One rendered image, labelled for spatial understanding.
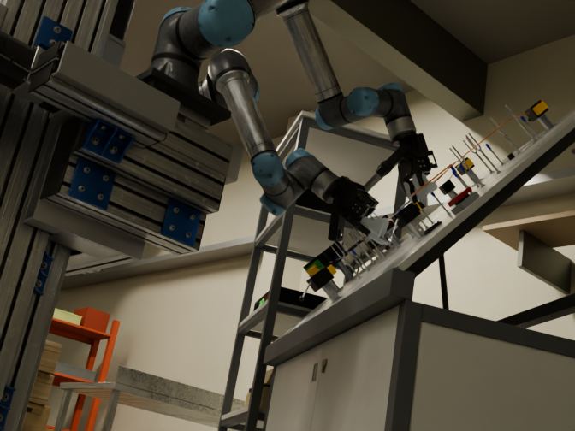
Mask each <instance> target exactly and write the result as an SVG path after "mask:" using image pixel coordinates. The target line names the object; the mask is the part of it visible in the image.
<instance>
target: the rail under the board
mask: <svg viewBox="0 0 575 431"><path fill-rule="evenodd" d="M414 281H415V273H413V272H410V271H406V270H404V271H402V270H401V269H397V268H391V269H390V270H388V271H387V272H385V273H384V274H382V275H380V276H378V277H377V278H375V279H374V280H372V281H371V282H369V283H367V284H366V285H364V286H362V287H360V288H359V289H358V290H357V291H355V292H353V293H351V294H350V295H348V296H347V297H345V298H344V299H342V300H341V301H339V302H337V303H336V304H334V305H332V306H330V307H329V308H328V309H326V310H324V311H323V312H321V313H320V314H318V315H316V316H314V317H313V318H312V319H310V320H309V321H307V322H305V323H303V324H302V325H300V326H299V327H297V328H296V329H294V330H293V331H291V332H289V333H288V334H286V335H284V336H282V337H281V338H280V339H278V340H276V341H275V342H273V343H272V344H270V345H268V346H266V349H265V354H264V363H263V364H264V365H269V366H272V367H275V366H278V365H280V364H282V363H285V362H286V361H288V360H290V359H292V358H294V357H297V356H298V355H300V354H302V353H304V352H306V351H309V350H310V349H312V348H314V347H316V346H318V345H321V344H322V343H324V342H326V341H328V340H330V339H333V338H334V337H336V336H338V335H340V334H343V333H345V332H346V331H348V330H350V329H352V328H355V327H356V326H358V325H359V324H361V323H363V322H366V321H368V320H370V319H371V318H373V317H375V316H378V315H380V314H382V313H383V312H385V311H387V310H390V309H392V308H394V307H395V306H397V305H399V304H400V303H401V302H403V301H405V300H411V301H412V296H413V288H414Z"/></svg>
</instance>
